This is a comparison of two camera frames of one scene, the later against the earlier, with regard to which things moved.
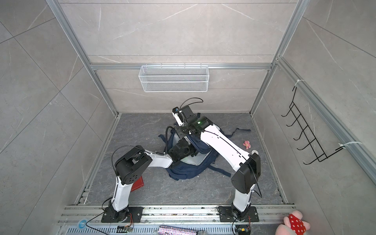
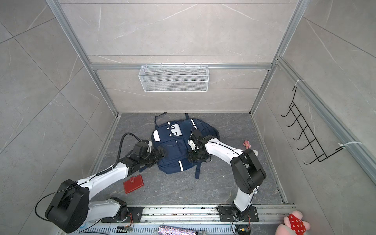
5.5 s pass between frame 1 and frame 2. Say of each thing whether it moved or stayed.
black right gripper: moved
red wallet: stayed
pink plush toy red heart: stayed
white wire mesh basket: stayed
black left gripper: moved
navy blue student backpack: moved
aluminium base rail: stayed
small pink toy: stayed
